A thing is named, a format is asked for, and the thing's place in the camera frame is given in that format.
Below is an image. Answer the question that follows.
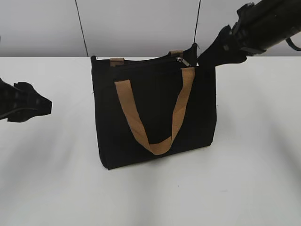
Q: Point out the tan bag strap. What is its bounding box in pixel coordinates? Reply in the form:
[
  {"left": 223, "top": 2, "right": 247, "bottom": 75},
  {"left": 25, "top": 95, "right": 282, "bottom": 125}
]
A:
[
  {"left": 110, "top": 49, "right": 184, "bottom": 67},
  {"left": 114, "top": 67, "right": 196, "bottom": 156}
]

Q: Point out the tan front bag strap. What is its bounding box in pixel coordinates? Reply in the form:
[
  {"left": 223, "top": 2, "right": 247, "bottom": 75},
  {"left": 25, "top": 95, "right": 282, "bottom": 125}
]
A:
[{"left": 114, "top": 67, "right": 196, "bottom": 156}]

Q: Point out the right black suspension string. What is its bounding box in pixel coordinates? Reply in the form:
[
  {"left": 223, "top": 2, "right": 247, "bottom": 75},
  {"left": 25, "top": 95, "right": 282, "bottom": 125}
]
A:
[{"left": 193, "top": 0, "right": 202, "bottom": 45}]

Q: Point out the silver metal zipper pull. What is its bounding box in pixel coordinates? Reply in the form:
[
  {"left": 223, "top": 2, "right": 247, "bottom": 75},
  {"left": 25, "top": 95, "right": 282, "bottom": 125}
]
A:
[{"left": 176, "top": 57, "right": 191, "bottom": 67}]

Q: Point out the black fabric tote bag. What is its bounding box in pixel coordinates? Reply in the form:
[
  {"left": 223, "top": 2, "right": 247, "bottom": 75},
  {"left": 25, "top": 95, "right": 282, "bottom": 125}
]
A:
[{"left": 91, "top": 44, "right": 216, "bottom": 170}]

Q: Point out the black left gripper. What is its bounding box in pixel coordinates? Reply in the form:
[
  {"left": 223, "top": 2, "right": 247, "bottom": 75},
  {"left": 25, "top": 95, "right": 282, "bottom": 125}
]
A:
[{"left": 0, "top": 80, "right": 52, "bottom": 122}]

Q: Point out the left black suspension string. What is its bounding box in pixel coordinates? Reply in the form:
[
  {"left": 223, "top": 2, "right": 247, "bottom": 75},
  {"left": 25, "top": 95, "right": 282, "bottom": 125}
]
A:
[{"left": 75, "top": 0, "right": 91, "bottom": 58}]

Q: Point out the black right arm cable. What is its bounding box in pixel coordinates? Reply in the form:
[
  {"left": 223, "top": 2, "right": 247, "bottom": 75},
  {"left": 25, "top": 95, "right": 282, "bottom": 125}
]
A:
[{"left": 285, "top": 37, "right": 301, "bottom": 51}]

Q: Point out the black suspension string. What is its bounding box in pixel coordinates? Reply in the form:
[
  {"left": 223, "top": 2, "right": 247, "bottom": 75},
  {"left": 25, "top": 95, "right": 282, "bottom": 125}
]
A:
[
  {"left": 75, "top": 0, "right": 91, "bottom": 58},
  {"left": 193, "top": 0, "right": 202, "bottom": 45}
]

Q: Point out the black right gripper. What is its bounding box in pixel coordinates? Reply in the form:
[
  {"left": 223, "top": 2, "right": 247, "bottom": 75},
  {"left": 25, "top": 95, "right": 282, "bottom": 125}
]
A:
[{"left": 197, "top": 0, "right": 301, "bottom": 67}]

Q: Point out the tan rear bag strap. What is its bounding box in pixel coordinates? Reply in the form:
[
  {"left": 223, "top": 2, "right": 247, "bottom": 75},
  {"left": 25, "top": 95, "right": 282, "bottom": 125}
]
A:
[{"left": 110, "top": 49, "right": 184, "bottom": 67}]

